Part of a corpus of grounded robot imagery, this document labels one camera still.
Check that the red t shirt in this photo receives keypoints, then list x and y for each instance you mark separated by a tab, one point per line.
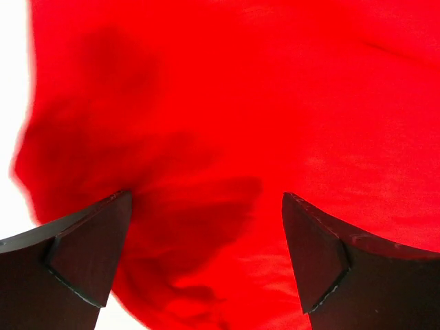
208	111

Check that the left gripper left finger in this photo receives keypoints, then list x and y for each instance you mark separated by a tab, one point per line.
59	275

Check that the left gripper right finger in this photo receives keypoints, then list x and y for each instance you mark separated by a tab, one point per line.
348	278

